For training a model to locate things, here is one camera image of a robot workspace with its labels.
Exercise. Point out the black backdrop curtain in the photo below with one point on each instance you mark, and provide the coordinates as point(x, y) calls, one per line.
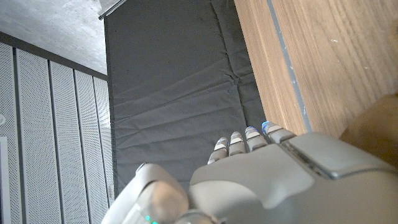
point(174, 81)

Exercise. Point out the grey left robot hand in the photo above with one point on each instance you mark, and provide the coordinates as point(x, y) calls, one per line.
point(264, 186)

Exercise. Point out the brown jacket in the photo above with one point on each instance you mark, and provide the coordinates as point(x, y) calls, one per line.
point(373, 130)

